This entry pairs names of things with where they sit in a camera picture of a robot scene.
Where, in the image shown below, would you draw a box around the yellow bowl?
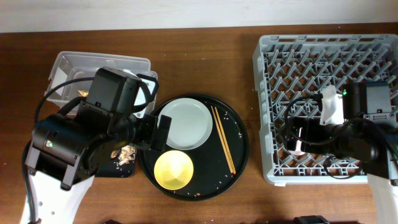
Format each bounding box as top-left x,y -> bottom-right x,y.
154,150 -> 193,190

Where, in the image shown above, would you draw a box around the food scraps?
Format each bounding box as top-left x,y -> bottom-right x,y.
110,146 -> 136,166

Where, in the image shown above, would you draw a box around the round black tray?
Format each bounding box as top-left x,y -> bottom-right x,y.
139,93 -> 249,201

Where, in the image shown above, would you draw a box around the gold snack wrapper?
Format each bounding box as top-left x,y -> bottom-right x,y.
78,90 -> 89,97

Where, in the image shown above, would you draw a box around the black rectangular tray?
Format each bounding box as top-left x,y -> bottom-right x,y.
95,159 -> 136,178

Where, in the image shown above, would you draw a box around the pink cup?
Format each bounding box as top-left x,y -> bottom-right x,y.
287,140 -> 305,156

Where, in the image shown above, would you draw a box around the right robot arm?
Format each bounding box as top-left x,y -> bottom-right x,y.
282,82 -> 397,223

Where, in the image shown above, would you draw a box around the grey dishwasher rack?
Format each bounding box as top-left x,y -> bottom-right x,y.
252,34 -> 397,186

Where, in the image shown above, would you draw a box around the wooden chopstick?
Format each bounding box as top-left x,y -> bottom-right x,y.
211,106 -> 236,174
213,107 -> 236,175

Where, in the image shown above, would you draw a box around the grey plate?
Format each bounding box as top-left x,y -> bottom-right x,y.
159,98 -> 213,151

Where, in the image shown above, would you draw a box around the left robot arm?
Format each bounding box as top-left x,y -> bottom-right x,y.
21,67 -> 171,223

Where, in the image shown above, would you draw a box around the clear plastic bin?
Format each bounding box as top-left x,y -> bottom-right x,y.
47,51 -> 152,107

